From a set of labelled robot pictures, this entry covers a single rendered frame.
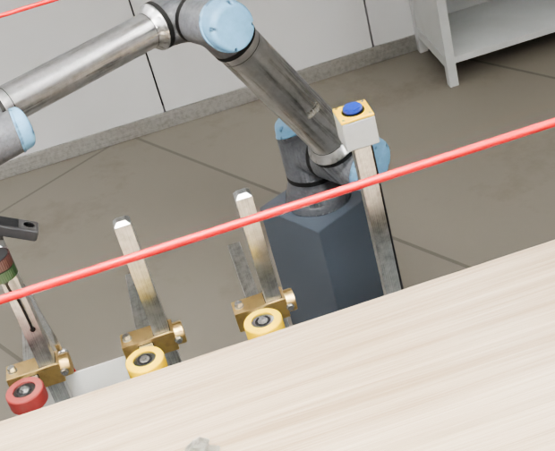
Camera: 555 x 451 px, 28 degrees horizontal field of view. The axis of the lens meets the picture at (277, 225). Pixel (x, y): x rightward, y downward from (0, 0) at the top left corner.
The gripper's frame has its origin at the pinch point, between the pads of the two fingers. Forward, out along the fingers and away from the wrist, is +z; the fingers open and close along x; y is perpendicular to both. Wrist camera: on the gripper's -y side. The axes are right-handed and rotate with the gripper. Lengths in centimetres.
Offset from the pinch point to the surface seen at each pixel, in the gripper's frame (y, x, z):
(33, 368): 1.3, 9.2, 14.6
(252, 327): -45, 24, 10
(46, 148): 14, -260, 92
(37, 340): -1.8, 9.7, 7.8
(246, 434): -38, 53, 11
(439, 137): -144, -179, 98
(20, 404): 3.3, 24.2, 11.4
